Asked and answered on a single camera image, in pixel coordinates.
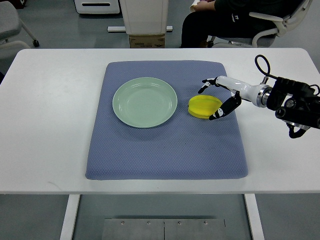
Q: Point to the white office chair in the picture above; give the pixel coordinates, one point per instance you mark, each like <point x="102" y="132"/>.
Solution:
<point x="264" y="39"/>

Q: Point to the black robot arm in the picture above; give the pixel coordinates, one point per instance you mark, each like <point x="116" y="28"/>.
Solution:
<point x="294" y="102"/>

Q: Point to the white pedestal stand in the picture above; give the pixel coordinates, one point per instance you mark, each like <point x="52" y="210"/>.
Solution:
<point x="143" y="17"/>

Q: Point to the cardboard box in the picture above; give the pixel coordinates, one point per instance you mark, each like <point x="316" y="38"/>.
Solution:
<point x="147" y="41"/>

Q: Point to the white table right leg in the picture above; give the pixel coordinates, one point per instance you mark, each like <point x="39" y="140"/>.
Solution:
<point x="253" y="215"/>

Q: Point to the metal floor plate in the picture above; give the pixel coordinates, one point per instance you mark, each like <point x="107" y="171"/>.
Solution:
<point x="164" y="229"/>

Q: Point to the grey chair left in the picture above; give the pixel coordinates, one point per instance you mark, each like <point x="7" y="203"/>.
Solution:
<point x="10" y="26"/>

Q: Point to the seated person in black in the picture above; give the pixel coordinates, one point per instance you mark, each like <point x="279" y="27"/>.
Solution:
<point x="230" y="19"/>

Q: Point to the white table left leg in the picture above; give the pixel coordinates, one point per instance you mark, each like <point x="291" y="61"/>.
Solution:
<point x="70" y="217"/>

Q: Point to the yellow starfruit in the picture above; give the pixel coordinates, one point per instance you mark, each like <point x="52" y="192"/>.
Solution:
<point x="203" y="106"/>

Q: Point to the light green plate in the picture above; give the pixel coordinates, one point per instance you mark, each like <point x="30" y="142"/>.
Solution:
<point x="144" y="102"/>

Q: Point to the white table leg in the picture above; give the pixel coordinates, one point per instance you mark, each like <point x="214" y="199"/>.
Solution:
<point x="70" y="217"/>
<point x="253" y="215"/>

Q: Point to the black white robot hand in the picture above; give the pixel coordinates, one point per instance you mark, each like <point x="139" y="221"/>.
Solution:
<point x="256" y="94"/>

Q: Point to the white appliance with slot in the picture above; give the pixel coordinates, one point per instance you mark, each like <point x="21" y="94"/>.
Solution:
<point x="97" y="7"/>

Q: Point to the blue textured mat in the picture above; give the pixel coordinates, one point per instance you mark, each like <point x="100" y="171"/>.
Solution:
<point x="182" y="148"/>

